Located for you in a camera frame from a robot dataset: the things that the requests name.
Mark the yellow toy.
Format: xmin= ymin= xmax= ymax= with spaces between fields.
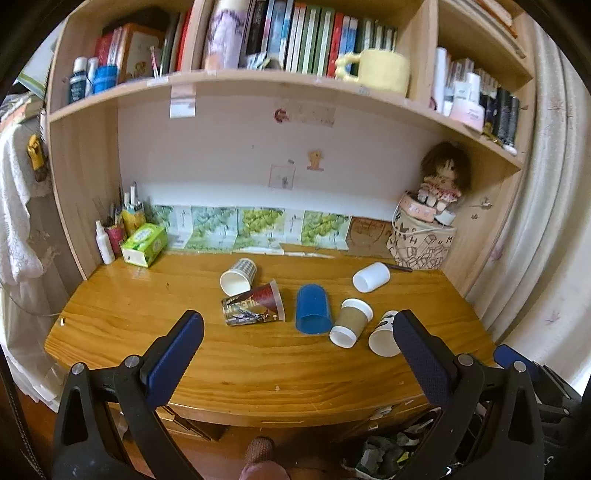
xmin=27 ymin=134 xmax=46 ymax=169

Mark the brown wooden plaque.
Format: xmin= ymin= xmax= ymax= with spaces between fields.
xmin=344 ymin=217 xmax=392 ymax=259

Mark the brown knitted slipper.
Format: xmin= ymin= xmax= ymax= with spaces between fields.
xmin=246 ymin=436 xmax=277 ymax=465

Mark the white paper note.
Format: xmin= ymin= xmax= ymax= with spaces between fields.
xmin=170 ymin=85 xmax=197 ymax=118

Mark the blue plastic cup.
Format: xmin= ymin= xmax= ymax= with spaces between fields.
xmin=295 ymin=283 xmax=332 ymax=334

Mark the white floral curtain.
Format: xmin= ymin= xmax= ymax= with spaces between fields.
xmin=462 ymin=18 xmax=591 ymax=398

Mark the row of cosmetic bottles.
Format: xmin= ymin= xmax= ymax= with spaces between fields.
xmin=430 ymin=47 xmax=522 ymax=155

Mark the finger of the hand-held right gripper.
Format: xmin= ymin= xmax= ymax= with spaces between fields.
xmin=493 ymin=344 xmax=542 ymax=385

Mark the bin of crumpled paper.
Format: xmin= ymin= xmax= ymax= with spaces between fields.
xmin=342 ymin=406 xmax=485 ymax=480

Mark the pink round box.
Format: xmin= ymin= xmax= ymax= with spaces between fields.
xmin=400 ymin=191 xmax=437 ymax=223

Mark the white spray bottle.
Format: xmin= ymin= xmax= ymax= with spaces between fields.
xmin=95 ymin=220 xmax=116 ymax=265

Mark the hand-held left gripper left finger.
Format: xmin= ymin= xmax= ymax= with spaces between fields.
xmin=52 ymin=310 xmax=205 ymax=480

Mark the row of books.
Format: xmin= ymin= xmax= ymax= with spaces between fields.
xmin=240 ymin=0 xmax=399 ymax=78

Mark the white purple rolled poster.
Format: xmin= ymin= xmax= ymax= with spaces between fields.
xmin=203 ymin=0 xmax=252 ymax=71

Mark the brown-haired doll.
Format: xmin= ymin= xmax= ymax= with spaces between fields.
xmin=417 ymin=141 xmax=472 ymax=212

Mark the red patterned paper cup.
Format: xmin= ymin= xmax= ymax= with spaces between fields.
xmin=221 ymin=279 xmax=286 ymax=326

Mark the printed fabric storage basket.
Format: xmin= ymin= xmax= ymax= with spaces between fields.
xmin=387 ymin=209 xmax=458 ymax=271

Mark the white lace cloth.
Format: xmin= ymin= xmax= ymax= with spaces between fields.
xmin=0 ymin=122 xmax=70 ymax=411

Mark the orange box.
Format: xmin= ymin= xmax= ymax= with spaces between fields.
xmin=115 ymin=23 xmax=167 ymax=84

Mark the dark blue bottle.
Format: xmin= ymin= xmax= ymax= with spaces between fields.
xmin=68 ymin=56 xmax=88 ymax=105

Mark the white paper cup black print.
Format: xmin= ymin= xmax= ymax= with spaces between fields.
xmin=368 ymin=310 xmax=402 ymax=357

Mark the wooden bookshelf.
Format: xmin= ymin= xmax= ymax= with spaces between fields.
xmin=45 ymin=0 xmax=539 ymax=296

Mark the blue jar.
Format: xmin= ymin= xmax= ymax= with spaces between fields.
xmin=92 ymin=65 xmax=119 ymax=95

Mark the yellow mug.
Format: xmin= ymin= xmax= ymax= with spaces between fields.
xmin=334 ymin=49 xmax=411 ymax=99

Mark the brown paper cup white lid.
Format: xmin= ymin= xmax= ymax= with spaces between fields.
xmin=329 ymin=298 xmax=374 ymax=348

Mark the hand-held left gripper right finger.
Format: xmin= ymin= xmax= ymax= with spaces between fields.
xmin=392 ymin=309 xmax=546 ymax=480

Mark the stack of books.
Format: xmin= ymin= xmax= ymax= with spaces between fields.
xmin=471 ymin=0 xmax=520 ymax=38

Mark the green tissue box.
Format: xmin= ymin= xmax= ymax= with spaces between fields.
xmin=121 ymin=223 xmax=169 ymax=268

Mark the white grid-patterned paper cup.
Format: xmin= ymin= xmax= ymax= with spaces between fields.
xmin=220 ymin=258 xmax=257 ymax=296

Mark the plain white plastic cup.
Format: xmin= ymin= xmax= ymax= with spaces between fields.
xmin=353 ymin=263 xmax=391 ymax=293

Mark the folding green leaf card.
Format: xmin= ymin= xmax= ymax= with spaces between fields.
xmin=152 ymin=204 xmax=348 ymax=256

